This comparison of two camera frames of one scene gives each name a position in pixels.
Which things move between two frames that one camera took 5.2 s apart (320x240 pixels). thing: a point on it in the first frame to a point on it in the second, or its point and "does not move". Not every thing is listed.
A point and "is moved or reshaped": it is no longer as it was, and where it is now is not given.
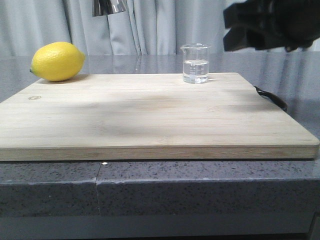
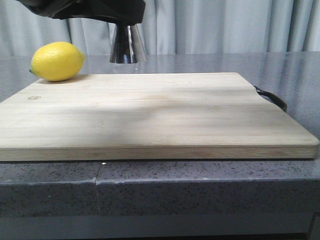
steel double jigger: (103, 7) is moved or reshaped
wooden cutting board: (148, 116) does not move
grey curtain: (150, 27) does not move
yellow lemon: (57, 61) does not move
